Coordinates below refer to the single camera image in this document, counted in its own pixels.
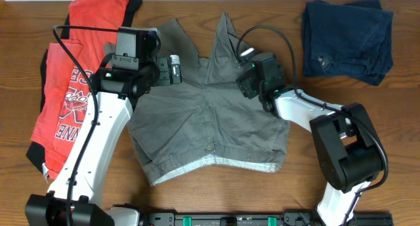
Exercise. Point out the grey shorts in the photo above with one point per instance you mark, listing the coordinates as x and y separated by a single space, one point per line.
205 120

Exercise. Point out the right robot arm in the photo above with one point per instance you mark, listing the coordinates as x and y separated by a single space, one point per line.
350 154

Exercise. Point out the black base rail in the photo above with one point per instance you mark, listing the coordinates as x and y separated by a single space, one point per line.
229 219

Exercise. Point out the folded navy blue garment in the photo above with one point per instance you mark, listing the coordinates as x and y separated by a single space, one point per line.
353 39

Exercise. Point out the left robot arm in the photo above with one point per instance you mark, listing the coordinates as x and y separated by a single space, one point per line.
75 196

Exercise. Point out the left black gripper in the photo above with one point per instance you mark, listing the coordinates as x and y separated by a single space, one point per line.
164 79

